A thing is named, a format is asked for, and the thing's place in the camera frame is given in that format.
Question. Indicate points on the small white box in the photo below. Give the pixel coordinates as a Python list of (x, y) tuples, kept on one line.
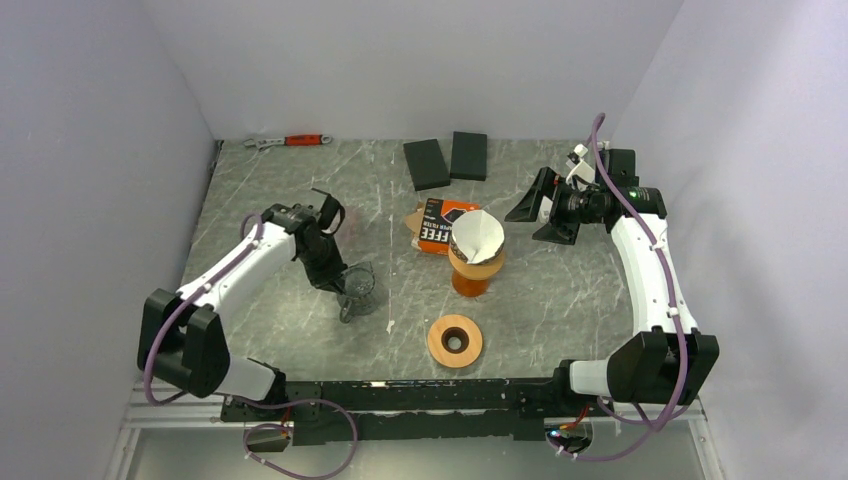
[(544, 211)]

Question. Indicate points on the aluminium frame rail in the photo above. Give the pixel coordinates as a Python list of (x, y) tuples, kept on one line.
[(187, 412)]

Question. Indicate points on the orange glass carafe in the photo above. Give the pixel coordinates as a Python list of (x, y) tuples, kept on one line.
[(468, 287)]

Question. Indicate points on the right black foam block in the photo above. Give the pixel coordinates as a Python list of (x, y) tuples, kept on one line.
[(469, 158)]

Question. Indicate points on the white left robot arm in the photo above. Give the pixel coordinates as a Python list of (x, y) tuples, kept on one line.
[(183, 348)]

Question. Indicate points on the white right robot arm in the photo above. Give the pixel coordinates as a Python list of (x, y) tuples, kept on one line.
[(667, 359)]

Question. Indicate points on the clear glass ribbed dripper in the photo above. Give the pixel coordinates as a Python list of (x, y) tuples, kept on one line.
[(477, 247)]

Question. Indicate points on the left black foam block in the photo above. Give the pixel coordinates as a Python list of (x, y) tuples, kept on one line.
[(426, 164)]

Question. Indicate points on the clear glass jar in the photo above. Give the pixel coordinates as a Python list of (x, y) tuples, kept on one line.
[(365, 293)]

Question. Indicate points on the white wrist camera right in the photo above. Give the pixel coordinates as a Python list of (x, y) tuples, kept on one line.
[(581, 175)]

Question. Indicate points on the orange handled adjustable wrench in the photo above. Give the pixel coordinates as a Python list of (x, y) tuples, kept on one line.
[(306, 140)]

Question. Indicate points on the black table edge rail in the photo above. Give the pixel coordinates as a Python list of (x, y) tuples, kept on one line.
[(329, 411)]

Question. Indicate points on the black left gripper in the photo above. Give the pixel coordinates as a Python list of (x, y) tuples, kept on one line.
[(329, 278)]

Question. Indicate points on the black foam block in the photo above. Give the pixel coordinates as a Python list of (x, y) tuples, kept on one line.
[(469, 158), (426, 164)]

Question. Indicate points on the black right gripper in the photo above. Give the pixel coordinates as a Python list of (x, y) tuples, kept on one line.
[(559, 231)]

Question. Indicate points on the white paper coffee filter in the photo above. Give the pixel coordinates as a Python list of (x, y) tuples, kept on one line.
[(476, 220)]

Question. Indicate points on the orange coffee filter box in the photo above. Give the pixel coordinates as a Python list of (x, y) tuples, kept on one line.
[(432, 221)]

